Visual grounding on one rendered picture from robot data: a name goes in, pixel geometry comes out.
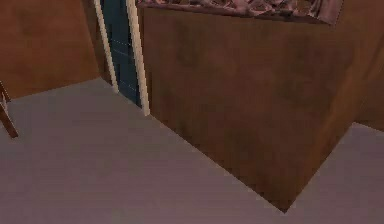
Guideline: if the brown wooden chair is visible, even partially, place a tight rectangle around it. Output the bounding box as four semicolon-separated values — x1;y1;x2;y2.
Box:
0;80;19;139

